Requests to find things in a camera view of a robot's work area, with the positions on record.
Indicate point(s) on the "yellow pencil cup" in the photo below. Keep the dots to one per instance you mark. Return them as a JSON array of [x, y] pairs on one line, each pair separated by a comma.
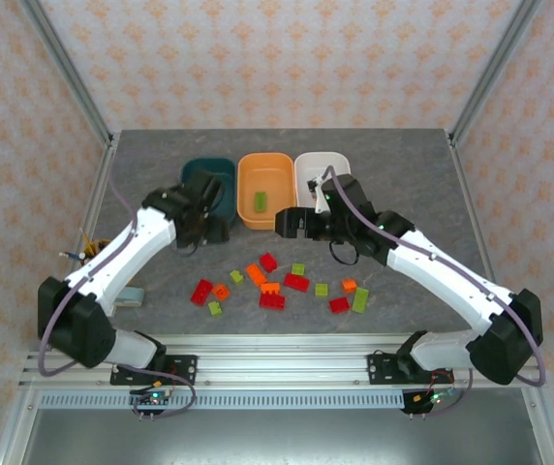
[[97, 248]]

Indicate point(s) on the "yellow pencil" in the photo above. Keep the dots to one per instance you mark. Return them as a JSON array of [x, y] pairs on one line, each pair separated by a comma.
[[85, 240]]

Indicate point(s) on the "long orange lego brick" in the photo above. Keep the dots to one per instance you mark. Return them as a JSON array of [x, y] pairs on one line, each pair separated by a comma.
[[256, 274]]

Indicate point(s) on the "orange plastic container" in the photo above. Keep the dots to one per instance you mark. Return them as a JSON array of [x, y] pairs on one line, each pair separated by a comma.
[[267, 174]]

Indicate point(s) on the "aluminium table side rail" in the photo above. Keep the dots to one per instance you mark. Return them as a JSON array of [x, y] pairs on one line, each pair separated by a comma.
[[476, 218], [95, 203]]

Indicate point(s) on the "blue white pen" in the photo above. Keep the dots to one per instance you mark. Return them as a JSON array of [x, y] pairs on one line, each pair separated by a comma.
[[71, 255]]

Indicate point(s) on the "large red lego brick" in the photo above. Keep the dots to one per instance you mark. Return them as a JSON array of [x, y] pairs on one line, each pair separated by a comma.
[[297, 282], [272, 300]]

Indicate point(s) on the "small green lego brick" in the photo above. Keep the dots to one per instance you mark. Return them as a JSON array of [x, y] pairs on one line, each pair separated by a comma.
[[236, 276], [321, 289], [215, 308], [298, 269]]

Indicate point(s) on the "light blue white block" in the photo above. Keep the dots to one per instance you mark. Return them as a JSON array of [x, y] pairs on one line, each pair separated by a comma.
[[132, 296]]

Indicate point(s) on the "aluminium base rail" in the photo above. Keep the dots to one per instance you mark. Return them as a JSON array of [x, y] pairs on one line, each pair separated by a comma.
[[282, 358]]

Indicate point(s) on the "small red lego brick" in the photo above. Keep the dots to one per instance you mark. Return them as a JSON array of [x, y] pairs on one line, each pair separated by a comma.
[[339, 305]]

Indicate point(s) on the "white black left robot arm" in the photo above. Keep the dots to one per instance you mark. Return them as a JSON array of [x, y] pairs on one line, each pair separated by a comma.
[[122, 252]]

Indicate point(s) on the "white plastic container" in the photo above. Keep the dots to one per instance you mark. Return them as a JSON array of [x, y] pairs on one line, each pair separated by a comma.
[[313, 164]]

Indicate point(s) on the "small orange lego brick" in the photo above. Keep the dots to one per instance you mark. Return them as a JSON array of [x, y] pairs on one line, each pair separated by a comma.
[[221, 291], [349, 285]]

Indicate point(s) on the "long green lego brick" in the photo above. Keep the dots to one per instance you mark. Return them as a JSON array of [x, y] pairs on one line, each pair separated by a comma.
[[360, 300], [260, 201]]

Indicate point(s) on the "grey metal shelf panel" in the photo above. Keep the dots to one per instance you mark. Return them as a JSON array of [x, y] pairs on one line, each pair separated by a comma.
[[282, 436]]

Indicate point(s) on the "dark teal plastic container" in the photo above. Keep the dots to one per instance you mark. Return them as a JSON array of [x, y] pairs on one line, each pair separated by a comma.
[[228, 203]]

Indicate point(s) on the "aluminium frame post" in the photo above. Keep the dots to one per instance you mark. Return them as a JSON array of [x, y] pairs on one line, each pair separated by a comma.
[[494, 68], [67, 68]]

